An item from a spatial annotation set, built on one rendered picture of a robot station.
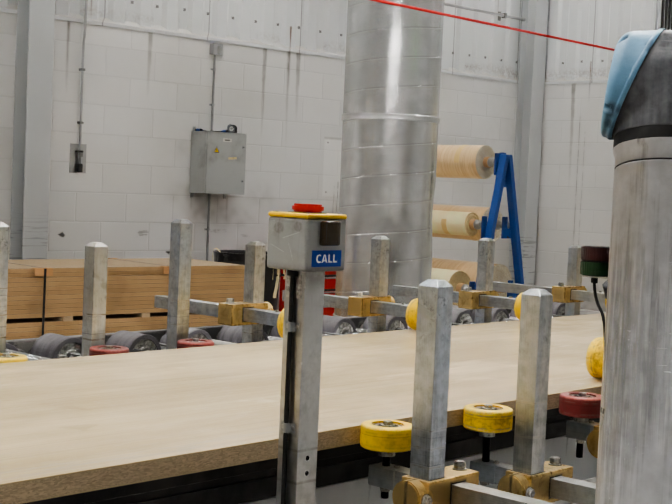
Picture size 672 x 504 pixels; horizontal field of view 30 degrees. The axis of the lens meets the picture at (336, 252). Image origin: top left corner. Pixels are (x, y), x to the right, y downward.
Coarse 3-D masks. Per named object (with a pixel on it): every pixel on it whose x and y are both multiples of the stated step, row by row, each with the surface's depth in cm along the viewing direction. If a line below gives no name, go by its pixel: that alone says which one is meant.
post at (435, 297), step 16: (432, 288) 172; (448, 288) 173; (432, 304) 172; (448, 304) 174; (432, 320) 172; (448, 320) 174; (416, 336) 174; (432, 336) 172; (448, 336) 174; (416, 352) 174; (432, 352) 172; (448, 352) 174; (416, 368) 174; (432, 368) 172; (448, 368) 175; (416, 384) 174; (432, 384) 172; (448, 384) 175; (416, 400) 174; (432, 400) 172; (416, 416) 174; (432, 416) 173; (416, 432) 174; (432, 432) 173; (416, 448) 174; (432, 448) 173; (416, 464) 174; (432, 464) 173
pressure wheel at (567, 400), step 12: (564, 396) 219; (576, 396) 221; (588, 396) 220; (600, 396) 220; (564, 408) 219; (576, 408) 217; (588, 408) 217; (576, 420) 220; (588, 420) 220; (576, 456) 221
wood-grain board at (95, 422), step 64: (576, 320) 360; (0, 384) 209; (64, 384) 212; (128, 384) 215; (192, 384) 218; (256, 384) 221; (320, 384) 224; (384, 384) 227; (512, 384) 234; (576, 384) 237; (0, 448) 161; (64, 448) 162; (128, 448) 164; (192, 448) 166; (256, 448) 172; (320, 448) 181
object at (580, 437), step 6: (570, 420) 221; (570, 426) 220; (576, 426) 220; (582, 426) 219; (588, 426) 218; (570, 432) 220; (576, 432) 220; (582, 432) 219; (588, 432) 218; (576, 438) 220; (582, 438) 219
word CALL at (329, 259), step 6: (312, 252) 151; (318, 252) 151; (324, 252) 152; (330, 252) 153; (336, 252) 154; (312, 258) 151; (318, 258) 151; (324, 258) 152; (330, 258) 153; (336, 258) 154; (312, 264) 151; (318, 264) 152; (324, 264) 152; (330, 264) 153; (336, 264) 154
